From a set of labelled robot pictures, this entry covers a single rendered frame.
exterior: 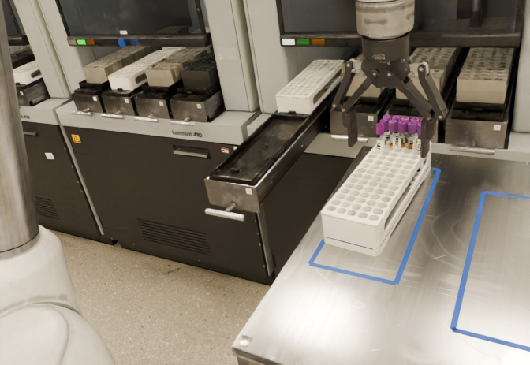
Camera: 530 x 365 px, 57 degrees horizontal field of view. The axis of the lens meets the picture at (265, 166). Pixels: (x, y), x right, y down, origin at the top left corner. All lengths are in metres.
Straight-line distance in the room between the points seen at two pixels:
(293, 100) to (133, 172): 0.83
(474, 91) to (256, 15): 0.62
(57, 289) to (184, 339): 1.17
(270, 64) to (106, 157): 0.82
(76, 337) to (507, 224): 0.68
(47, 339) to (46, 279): 0.16
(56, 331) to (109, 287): 1.62
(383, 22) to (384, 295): 0.41
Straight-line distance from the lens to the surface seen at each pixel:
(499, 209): 0.94
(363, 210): 0.83
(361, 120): 1.34
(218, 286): 2.04
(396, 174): 0.91
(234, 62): 1.55
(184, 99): 1.61
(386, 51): 0.81
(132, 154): 1.89
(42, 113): 2.15
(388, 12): 0.79
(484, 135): 1.29
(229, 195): 1.11
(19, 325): 0.64
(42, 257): 0.75
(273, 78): 1.50
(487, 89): 1.33
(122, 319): 2.06
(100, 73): 1.92
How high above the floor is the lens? 1.36
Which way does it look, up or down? 29 degrees down
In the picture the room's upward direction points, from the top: 9 degrees counter-clockwise
